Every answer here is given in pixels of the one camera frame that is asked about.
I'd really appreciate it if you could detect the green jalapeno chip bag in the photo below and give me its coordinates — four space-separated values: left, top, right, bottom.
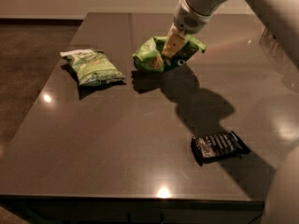
61 49 125 87

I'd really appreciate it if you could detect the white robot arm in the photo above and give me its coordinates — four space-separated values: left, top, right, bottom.
163 0 299 66

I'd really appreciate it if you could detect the black snack bar wrapper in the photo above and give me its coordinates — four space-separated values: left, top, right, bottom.
191 132 250 166

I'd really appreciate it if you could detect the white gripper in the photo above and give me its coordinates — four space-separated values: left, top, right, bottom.
162 0 212 58

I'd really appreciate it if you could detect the green rice chip bag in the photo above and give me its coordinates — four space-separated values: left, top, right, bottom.
133 35 206 74

